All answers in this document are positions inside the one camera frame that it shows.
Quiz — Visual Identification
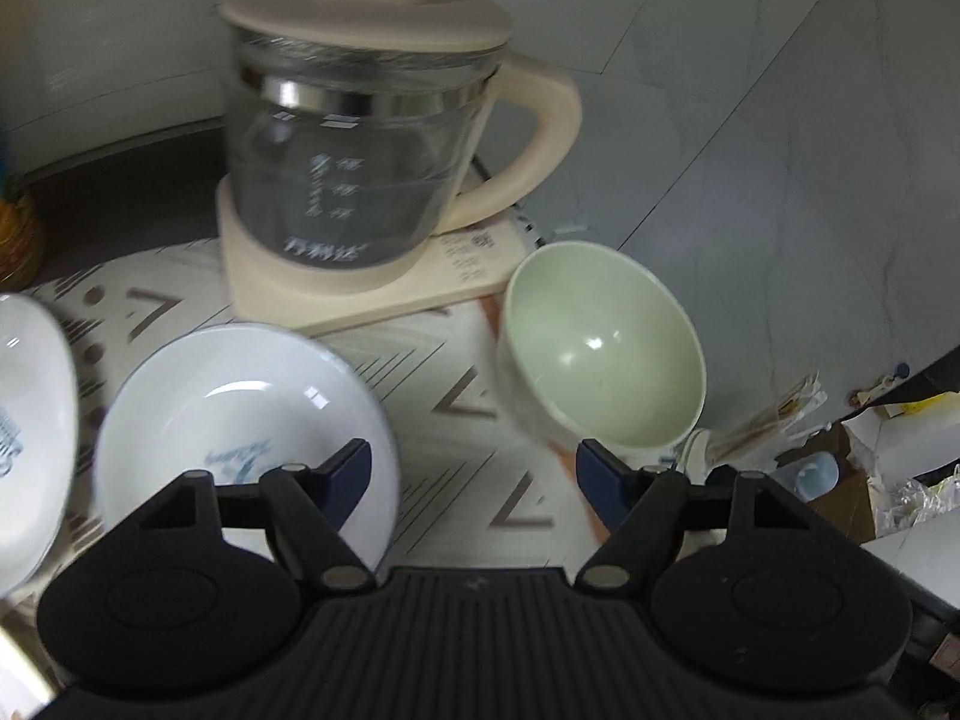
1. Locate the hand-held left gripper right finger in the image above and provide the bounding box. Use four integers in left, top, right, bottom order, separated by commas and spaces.
576, 439, 830, 593

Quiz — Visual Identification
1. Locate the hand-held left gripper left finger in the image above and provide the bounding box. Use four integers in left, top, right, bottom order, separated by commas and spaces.
124, 439, 377, 593

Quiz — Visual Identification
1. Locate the pale green bowl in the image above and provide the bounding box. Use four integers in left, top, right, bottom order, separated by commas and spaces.
499, 240, 707, 452

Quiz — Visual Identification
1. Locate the white printed plate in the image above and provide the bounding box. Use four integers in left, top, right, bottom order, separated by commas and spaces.
94, 322, 402, 586
0, 292, 80, 601

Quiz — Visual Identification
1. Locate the patterned white table mat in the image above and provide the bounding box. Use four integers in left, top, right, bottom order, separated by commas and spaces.
15, 236, 623, 593

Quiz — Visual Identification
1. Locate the bundle of wrapped chopsticks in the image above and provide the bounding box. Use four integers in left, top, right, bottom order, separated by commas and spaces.
712, 371, 835, 462

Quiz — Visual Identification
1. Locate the clear plastic cup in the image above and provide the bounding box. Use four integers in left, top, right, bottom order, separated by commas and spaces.
772, 452, 840, 505

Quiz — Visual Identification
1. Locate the cream kettle base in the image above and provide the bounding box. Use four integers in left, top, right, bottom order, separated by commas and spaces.
216, 157, 538, 338

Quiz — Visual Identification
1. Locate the brown cardboard box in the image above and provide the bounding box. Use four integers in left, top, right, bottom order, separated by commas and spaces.
776, 426, 880, 543

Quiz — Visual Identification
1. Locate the glass kettle with cream lid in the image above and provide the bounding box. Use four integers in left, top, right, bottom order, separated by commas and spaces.
216, 0, 584, 287

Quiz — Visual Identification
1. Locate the white open box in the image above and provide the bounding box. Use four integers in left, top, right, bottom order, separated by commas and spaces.
840, 388, 960, 482

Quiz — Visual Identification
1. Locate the crumpled clear plastic bag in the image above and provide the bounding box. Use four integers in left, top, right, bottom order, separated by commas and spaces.
870, 459, 960, 535

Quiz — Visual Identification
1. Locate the orange juice bottle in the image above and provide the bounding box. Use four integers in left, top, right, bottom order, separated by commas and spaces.
0, 191, 47, 293

